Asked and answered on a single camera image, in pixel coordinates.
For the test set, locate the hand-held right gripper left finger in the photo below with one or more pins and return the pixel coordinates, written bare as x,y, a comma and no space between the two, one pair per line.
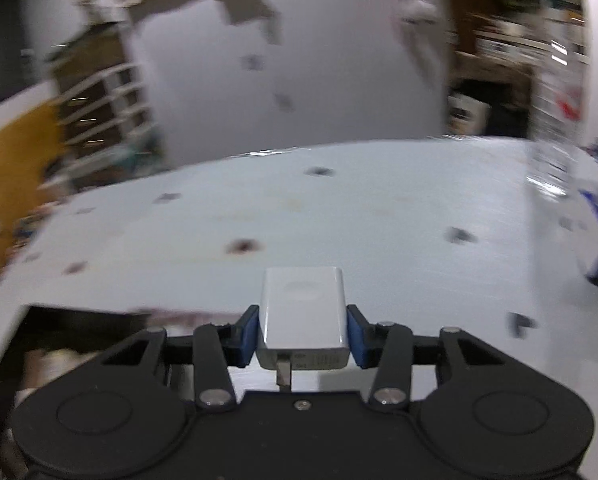
246,336

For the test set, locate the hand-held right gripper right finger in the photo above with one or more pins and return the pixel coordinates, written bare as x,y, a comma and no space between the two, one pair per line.
357,336

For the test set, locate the white power adapter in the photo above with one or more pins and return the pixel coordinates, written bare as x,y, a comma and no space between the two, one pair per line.
303,310

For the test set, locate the black rectangular box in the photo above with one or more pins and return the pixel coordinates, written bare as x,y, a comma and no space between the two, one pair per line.
79,327

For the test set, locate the white plastic drawer unit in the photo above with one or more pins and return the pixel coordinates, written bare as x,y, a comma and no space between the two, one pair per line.
109,105

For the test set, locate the clear plastic water bottle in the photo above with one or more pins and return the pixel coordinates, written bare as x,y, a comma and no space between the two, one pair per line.
555,125

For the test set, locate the white plush toy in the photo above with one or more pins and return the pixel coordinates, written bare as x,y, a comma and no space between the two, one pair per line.
419,7

